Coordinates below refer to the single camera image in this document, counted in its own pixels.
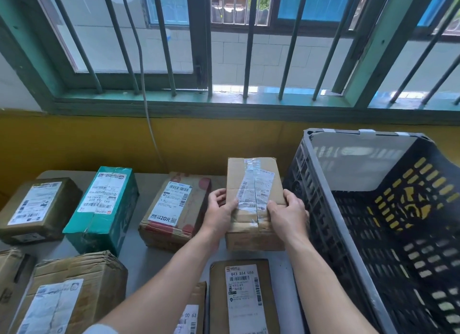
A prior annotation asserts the person's right hand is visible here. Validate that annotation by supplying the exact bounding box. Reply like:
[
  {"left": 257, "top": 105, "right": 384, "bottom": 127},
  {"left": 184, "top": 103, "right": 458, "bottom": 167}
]
[{"left": 267, "top": 189, "right": 310, "bottom": 245}]

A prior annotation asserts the person's left hand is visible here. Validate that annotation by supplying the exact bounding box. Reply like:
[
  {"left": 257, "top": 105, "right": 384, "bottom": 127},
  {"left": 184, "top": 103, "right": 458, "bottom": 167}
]
[{"left": 200, "top": 188, "right": 240, "bottom": 243}]

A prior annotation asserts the taped brown cardboard parcel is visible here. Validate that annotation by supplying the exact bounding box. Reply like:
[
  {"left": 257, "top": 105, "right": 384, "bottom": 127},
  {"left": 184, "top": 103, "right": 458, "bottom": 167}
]
[{"left": 225, "top": 157, "right": 287, "bottom": 252}]

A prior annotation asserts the person's right forearm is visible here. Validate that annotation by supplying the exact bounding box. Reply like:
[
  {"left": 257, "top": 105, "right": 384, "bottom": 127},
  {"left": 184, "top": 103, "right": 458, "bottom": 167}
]
[{"left": 286, "top": 235, "right": 379, "bottom": 334}]

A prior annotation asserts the person's left forearm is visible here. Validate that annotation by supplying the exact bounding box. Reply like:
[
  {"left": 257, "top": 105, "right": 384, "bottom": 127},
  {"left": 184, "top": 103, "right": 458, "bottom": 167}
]
[{"left": 96, "top": 233, "right": 220, "bottom": 334}]

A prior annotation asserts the red printed cardboard parcel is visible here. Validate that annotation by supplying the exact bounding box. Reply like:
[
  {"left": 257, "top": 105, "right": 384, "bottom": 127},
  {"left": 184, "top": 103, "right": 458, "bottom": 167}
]
[{"left": 138, "top": 172, "right": 212, "bottom": 253}]

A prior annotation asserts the white sheet in crate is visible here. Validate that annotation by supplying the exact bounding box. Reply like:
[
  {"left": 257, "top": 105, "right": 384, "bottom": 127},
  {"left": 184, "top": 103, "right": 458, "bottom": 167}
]
[{"left": 310, "top": 132, "right": 418, "bottom": 193}]

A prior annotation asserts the brown parcel with long label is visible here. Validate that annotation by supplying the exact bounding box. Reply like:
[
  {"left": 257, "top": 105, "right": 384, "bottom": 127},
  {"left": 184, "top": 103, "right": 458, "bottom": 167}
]
[{"left": 209, "top": 259, "right": 281, "bottom": 334}]

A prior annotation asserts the small brown cardboard parcel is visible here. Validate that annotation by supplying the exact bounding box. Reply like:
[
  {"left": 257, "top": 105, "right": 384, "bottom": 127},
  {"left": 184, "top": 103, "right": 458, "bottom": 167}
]
[{"left": 174, "top": 281, "right": 207, "bottom": 334}]

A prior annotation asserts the green cardboard parcel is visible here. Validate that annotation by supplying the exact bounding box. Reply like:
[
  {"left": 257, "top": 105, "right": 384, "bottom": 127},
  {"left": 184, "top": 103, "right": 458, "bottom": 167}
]
[{"left": 63, "top": 166, "right": 140, "bottom": 257}]

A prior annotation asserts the grey plastic crate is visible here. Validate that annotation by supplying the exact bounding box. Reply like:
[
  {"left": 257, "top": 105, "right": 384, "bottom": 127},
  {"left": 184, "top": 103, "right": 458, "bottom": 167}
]
[{"left": 282, "top": 128, "right": 460, "bottom": 334}]

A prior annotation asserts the large crumpled cardboard parcel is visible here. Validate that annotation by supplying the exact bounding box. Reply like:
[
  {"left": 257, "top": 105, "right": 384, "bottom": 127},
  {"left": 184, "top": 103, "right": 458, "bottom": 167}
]
[{"left": 9, "top": 250, "right": 128, "bottom": 334}]

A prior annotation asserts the row of window bars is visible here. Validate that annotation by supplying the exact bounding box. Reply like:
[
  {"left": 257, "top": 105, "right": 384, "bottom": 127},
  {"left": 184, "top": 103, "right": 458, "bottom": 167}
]
[{"left": 47, "top": 0, "right": 460, "bottom": 106}]

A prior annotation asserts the dark brown flat parcel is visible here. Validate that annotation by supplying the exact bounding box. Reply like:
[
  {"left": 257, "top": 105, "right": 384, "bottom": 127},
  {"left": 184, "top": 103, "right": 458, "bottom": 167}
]
[{"left": 0, "top": 177, "right": 83, "bottom": 245}]

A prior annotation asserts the white sleeve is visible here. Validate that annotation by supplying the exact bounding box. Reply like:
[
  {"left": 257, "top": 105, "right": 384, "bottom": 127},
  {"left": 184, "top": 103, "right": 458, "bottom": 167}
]
[{"left": 82, "top": 324, "right": 119, "bottom": 334}]

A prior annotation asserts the worn cardboard box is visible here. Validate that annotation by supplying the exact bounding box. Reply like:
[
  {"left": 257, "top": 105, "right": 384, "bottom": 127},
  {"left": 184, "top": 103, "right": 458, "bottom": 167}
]
[{"left": 0, "top": 248, "right": 37, "bottom": 331}]

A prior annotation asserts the green window frame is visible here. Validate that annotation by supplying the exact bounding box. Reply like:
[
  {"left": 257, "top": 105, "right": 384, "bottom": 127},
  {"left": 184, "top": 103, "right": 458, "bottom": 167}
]
[{"left": 0, "top": 0, "right": 460, "bottom": 124}]

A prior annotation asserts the grey hanging cable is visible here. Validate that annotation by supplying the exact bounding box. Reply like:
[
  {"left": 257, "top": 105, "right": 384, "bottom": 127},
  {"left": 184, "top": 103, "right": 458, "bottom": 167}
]
[{"left": 118, "top": 0, "right": 167, "bottom": 170}]

